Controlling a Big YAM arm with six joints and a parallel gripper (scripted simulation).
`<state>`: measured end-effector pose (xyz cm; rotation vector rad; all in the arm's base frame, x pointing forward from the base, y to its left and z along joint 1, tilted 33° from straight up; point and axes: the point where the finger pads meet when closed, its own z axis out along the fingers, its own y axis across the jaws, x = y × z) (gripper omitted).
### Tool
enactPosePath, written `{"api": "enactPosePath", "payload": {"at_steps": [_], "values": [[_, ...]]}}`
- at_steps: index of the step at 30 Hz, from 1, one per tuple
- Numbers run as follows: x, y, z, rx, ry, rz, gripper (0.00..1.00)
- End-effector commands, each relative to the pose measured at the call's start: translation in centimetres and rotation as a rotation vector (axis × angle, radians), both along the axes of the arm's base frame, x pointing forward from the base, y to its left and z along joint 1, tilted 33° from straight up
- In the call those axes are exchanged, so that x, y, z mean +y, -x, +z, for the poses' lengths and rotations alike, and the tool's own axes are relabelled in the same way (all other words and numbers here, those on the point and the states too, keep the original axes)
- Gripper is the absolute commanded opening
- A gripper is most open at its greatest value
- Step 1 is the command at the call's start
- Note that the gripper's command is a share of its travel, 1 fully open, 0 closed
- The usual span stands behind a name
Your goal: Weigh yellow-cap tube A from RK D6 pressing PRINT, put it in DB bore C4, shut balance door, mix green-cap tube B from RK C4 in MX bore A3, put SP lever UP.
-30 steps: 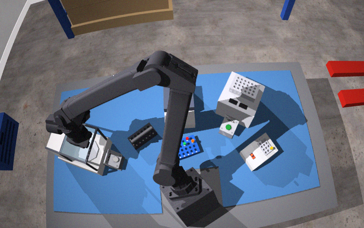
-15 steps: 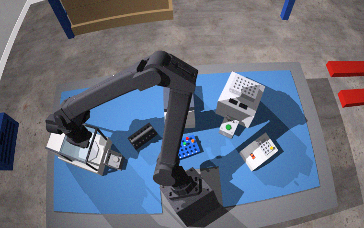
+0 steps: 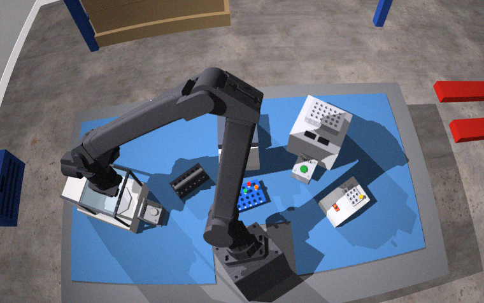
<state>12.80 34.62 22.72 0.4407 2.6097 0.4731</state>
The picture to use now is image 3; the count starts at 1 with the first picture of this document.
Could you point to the blue bench mat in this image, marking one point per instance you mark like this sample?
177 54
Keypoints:
176 253

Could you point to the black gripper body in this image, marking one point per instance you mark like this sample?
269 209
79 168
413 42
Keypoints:
105 187

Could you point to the blue tube rack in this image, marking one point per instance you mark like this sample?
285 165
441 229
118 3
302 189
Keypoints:
252 199

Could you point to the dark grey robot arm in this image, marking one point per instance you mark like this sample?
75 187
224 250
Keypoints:
213 91

